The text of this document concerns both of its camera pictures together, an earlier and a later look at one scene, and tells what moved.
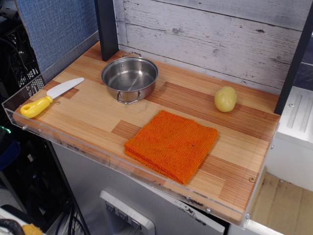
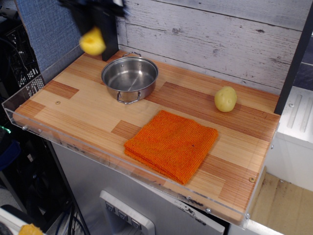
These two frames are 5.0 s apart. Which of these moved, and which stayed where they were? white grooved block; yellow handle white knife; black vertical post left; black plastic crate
Moved: yellow handle white knife
Stayed: black vertical post left; white grooved block; black plastic crate
